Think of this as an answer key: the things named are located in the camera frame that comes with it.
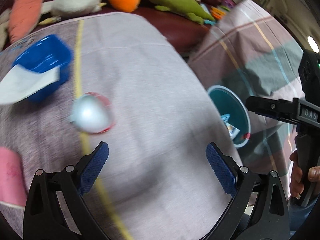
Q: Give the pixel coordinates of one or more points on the green dinosaur plush toy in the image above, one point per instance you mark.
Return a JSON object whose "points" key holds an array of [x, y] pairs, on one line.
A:
{"points": [[189, 9]]}

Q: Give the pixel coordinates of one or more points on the blue plastic tray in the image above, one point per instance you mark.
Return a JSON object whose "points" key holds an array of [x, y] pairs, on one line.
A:
{"points": [[45, 54]]}

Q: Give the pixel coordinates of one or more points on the pink carrot plush toy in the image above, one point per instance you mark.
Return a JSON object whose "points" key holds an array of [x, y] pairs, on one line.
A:
{"points": [[24, 17]]}

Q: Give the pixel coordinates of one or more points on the white duck plush toy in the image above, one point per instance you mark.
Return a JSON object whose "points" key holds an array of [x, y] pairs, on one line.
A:
{"points": [[71, 8]]}

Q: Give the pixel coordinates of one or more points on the pink paper cup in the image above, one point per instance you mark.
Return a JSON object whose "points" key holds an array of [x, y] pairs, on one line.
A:
{"points": [[13, 192]]}

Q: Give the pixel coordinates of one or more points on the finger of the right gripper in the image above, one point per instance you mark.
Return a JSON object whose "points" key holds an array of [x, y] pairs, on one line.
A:
{"points": [[281, 110]]}

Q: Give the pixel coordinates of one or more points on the white paper napkin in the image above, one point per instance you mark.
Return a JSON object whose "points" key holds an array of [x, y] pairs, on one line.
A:
{"points": [[20, 83]]}

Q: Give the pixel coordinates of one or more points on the person's right hand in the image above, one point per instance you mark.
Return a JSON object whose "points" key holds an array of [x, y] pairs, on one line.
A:
{"points": [[296, 186]]}

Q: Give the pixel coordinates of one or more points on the colourful toy books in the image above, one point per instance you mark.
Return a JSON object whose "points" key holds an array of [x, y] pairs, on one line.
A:
{"points": [[219, 11]]}

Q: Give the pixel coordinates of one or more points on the plaid blanket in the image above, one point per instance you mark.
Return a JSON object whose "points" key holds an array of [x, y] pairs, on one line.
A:
{"points": [[252, 54]]}

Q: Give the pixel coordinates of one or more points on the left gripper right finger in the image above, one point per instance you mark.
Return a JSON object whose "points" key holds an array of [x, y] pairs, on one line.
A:
{"points": [[258, 207]]}

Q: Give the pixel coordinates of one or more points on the silver red drink can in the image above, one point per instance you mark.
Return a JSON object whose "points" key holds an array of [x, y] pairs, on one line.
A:
{"points": [[92, 113]]}

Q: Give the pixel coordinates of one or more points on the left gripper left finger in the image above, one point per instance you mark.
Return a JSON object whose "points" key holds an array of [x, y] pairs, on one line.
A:
{"points": [[43, 217]]}

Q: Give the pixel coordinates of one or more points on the dark red leather sofa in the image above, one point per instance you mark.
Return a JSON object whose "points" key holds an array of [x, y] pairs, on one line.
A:
{"points": [[182, 33]]}

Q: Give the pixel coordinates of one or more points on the light blue trash bin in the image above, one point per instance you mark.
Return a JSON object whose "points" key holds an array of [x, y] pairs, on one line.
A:
{"points": [[227, 102]]}

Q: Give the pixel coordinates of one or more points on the blue snack wrapper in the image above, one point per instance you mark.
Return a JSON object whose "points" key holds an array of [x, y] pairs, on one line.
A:
{"points": [[232, 130]]}

